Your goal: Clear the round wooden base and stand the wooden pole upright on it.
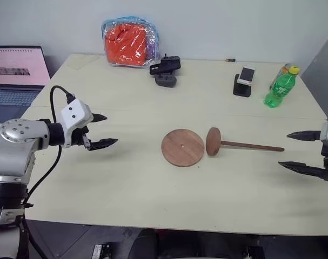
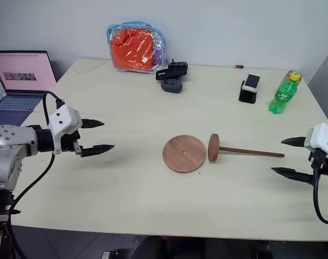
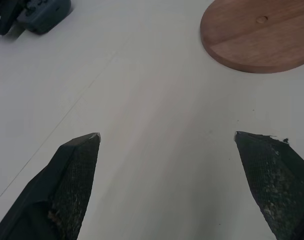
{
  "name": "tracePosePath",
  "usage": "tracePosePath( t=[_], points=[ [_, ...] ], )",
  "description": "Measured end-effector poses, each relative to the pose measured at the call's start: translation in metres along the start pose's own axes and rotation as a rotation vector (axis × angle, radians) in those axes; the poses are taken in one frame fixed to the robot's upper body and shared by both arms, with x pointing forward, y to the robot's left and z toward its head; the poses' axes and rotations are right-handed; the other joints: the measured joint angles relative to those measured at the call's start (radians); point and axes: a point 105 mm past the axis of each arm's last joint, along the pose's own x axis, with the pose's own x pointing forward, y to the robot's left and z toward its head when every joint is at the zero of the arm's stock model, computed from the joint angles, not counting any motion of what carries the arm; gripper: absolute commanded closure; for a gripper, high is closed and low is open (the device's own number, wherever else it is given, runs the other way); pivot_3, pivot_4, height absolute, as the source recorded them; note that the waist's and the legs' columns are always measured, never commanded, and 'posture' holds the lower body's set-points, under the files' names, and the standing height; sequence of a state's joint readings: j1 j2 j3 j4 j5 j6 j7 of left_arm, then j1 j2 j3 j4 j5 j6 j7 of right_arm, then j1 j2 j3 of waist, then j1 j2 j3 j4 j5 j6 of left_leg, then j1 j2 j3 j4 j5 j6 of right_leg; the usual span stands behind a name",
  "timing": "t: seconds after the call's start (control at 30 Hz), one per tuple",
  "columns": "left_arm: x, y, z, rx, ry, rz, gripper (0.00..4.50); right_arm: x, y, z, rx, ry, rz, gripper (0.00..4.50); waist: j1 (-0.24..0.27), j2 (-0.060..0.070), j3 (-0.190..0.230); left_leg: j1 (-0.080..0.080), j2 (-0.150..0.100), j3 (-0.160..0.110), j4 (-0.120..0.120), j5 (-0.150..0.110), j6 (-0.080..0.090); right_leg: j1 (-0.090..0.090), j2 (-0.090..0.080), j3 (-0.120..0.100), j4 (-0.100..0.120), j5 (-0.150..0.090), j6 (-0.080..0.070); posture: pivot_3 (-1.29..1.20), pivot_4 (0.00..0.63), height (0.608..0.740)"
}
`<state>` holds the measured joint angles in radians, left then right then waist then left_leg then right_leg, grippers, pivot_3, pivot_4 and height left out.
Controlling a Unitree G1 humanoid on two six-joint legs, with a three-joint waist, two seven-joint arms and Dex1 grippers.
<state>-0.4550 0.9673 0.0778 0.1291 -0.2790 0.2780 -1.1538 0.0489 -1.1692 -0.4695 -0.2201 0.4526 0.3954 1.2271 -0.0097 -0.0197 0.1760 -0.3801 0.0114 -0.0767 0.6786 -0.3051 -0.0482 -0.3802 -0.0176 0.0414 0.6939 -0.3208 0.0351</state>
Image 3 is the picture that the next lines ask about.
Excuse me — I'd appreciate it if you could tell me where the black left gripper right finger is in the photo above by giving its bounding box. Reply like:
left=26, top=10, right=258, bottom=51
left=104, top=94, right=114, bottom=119
left=233, top=130, right=304, bottom=240

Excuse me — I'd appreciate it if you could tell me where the black box with white dots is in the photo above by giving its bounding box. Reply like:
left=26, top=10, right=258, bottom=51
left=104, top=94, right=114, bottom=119
left=0, top=0, right=29, bottom=36

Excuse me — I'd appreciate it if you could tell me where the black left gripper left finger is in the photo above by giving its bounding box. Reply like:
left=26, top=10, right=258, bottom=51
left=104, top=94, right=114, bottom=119
left=0, top=132, right=102, bottom=240

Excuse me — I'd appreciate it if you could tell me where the round wooden board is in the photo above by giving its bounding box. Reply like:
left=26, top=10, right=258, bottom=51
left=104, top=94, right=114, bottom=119
left=200, top=0, right=304, bottom=74

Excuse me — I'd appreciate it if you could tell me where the dark grey plastic device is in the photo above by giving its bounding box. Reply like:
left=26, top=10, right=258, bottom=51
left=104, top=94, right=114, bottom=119
left=16, top=0, right=72, bottom=35

